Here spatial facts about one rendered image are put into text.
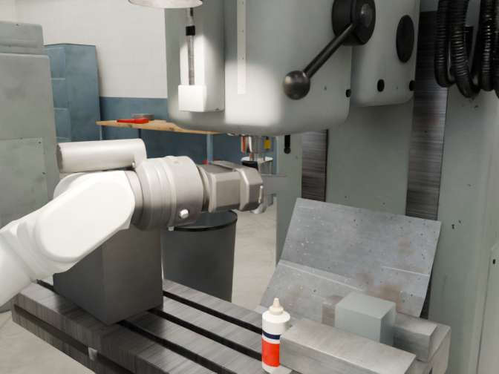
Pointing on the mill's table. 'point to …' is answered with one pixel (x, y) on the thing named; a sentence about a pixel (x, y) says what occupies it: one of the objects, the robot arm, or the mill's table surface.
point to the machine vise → (404, 339)
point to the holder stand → (116, 276)
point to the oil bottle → (278, 321)
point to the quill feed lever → (341, 27)
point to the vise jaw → (339, 352)
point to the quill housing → (268, 70)
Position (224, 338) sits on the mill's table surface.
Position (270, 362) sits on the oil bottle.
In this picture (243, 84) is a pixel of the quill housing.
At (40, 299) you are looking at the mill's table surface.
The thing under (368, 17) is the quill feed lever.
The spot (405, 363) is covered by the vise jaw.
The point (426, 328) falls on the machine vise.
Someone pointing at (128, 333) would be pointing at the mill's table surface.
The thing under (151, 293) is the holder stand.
